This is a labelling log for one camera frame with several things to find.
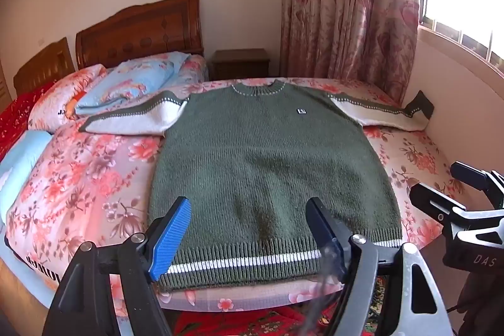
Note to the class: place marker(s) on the brown wooden nightstand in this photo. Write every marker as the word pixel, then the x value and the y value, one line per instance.
pixel 240 64

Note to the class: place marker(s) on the bed with floral sheet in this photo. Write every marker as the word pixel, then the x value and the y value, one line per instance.
pixel 98 178

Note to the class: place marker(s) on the pink floral curtain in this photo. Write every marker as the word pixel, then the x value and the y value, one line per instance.
pixel 346 13

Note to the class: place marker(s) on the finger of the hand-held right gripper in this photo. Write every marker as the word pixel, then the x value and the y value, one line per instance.
pixel 433 200
pixel 474 174

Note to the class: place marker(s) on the light blue pillow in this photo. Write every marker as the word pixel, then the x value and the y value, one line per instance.
pixel 19 166

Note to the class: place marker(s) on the red floral rug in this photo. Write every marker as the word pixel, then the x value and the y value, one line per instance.
pixel 252 324

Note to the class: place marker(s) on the blue floral folded quilt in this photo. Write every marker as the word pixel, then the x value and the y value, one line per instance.
pixel 126 84

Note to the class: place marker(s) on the large wooden headboard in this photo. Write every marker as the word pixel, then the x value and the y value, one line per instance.
pixel 145 33

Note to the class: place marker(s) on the pink floral pillow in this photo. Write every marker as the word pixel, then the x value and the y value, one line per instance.
pixel 59 96

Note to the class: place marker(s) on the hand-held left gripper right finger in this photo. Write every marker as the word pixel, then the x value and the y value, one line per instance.
pixel 325 229

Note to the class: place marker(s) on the green knit sweater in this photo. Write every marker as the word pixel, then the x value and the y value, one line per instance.
pixel 256 162

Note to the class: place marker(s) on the person's right hand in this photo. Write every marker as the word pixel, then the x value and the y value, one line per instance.
pixel 484 304

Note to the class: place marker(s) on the red blanket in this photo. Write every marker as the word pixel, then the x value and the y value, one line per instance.
pixel 19 115

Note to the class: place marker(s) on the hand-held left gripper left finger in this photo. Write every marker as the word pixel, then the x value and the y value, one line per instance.
pixel 170 237

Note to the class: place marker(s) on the small wooden headboard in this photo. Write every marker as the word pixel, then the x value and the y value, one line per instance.
pixel 45 68

